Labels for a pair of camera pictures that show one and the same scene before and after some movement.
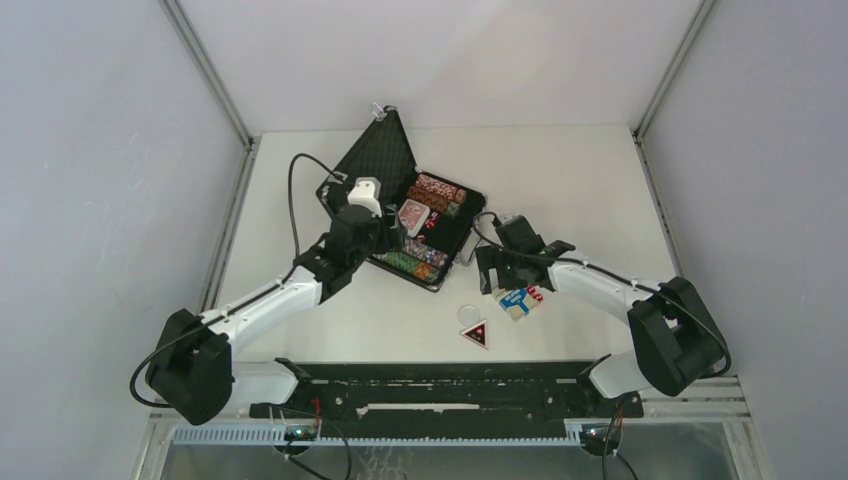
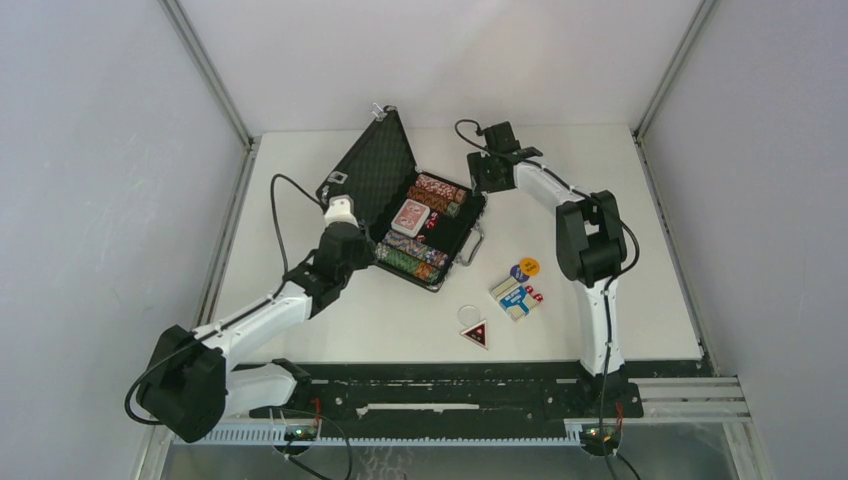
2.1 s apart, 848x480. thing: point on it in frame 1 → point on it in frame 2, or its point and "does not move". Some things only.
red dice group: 538,297 does not move
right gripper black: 492,257 → 477,162
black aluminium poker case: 438,214 does not move
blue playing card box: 517,303 does not move
